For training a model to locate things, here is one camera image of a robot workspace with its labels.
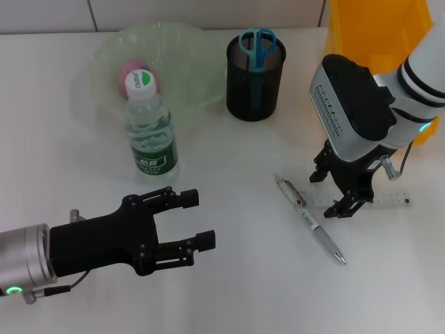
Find clear green-label water bottle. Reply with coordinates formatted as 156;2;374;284
124;70;180;185

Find arm dark cable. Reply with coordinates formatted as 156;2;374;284
22;208;92;305
378;138;417;182

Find yellow plastic bin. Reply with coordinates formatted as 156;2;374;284
323;0;441;147

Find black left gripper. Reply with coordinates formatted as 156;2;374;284
49;186;217;278

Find silver ballpoint pen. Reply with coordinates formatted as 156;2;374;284
277;178;347;266

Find translucent green fruit plate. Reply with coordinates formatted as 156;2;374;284
88;21;227;137

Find pink toy peach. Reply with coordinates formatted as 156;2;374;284
116;59;163;99

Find clear plastic ruler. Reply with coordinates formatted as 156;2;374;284
302;187;414;210

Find black mesh pen holder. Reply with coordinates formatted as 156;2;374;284
226;31;287;122

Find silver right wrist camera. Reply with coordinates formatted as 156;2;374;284
308;54;398;163

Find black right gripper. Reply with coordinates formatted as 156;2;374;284
309;138;398;220

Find right arm dark cable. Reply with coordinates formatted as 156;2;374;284
378;138;417;182

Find blue-handled scissors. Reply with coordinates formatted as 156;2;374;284
238;28;277;109

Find left arm dark cable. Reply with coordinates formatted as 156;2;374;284
22;208;92;305

